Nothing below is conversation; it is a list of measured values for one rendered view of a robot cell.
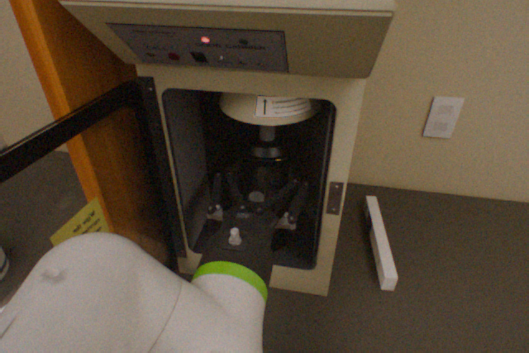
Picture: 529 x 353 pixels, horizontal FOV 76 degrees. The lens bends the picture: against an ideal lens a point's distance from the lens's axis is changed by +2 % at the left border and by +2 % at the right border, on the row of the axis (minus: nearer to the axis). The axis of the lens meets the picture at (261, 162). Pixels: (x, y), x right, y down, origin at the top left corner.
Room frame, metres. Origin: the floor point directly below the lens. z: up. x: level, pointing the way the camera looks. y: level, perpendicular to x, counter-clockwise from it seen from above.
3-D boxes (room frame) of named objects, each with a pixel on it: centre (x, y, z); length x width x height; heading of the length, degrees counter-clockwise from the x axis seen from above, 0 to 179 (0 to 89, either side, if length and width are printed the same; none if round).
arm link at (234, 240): (0.28, 0.03, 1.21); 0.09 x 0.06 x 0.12; 80
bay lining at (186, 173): (0.57, 0.00, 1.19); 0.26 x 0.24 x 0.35; 79
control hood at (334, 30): (0.39, 0.03, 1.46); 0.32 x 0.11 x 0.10; 79
